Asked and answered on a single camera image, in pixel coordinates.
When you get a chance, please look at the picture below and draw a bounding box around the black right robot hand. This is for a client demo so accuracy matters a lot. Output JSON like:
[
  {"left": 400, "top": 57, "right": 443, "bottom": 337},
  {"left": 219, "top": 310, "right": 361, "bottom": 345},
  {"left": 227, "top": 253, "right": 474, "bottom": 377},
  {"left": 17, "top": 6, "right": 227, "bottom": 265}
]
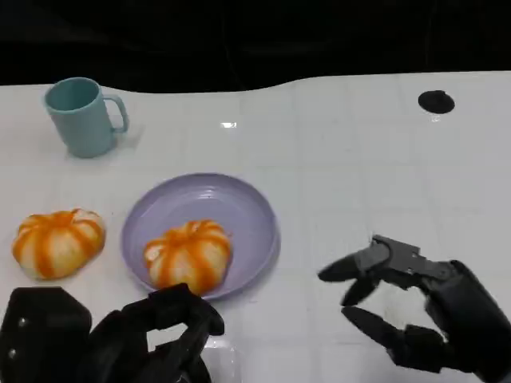
[{"left": 317, "top": 234, "right": 511, "bottom": 383}]

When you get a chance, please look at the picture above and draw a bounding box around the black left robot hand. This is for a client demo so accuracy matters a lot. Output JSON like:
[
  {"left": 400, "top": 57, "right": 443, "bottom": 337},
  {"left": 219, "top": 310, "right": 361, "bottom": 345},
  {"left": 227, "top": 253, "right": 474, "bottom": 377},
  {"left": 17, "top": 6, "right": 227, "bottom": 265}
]
[{"left": 85, "top": 282, "right": 225, "bottom": 383}]

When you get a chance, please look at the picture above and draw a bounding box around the orange and white bread roll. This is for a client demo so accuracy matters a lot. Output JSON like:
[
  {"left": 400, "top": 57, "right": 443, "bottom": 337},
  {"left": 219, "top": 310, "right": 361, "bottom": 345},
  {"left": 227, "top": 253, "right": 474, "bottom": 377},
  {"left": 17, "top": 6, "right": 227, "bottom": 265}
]
[
  {"left": 11, "top": 207, "right": 107, "bottom": 280},
  {"left": 142, "top": 219, "right": 233, "bottom": 296}
]

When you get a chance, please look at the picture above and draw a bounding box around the lilac plate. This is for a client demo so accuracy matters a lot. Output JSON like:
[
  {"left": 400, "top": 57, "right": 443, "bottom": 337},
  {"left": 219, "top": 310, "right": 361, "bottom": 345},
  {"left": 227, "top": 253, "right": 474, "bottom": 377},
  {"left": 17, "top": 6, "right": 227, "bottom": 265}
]
[{"left": 121, "top": 172, "right": 281, "bottom": 301}]

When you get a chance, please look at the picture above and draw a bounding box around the black table grommet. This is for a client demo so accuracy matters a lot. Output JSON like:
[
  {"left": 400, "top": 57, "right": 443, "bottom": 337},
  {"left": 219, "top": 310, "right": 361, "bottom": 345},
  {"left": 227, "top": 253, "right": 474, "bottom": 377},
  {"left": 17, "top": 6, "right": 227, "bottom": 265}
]
[{"left": 418, "top": 89, "right": 456, "bottom": 115}]

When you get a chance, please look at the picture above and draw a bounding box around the pale green mug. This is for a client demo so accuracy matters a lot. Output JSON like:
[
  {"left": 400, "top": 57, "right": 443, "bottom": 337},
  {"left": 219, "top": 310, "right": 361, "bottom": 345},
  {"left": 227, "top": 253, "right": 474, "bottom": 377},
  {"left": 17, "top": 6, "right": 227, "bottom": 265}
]
[{"left": 43, "top": 77, "right": 129, "bottom": 159}]

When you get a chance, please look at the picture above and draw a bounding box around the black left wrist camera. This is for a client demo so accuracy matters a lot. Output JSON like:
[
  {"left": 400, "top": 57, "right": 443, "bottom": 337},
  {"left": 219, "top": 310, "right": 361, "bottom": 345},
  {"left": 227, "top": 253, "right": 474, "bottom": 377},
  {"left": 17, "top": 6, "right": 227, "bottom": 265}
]
[{"left": 0, "top": 286, "right": 93, "bottom": 383}]

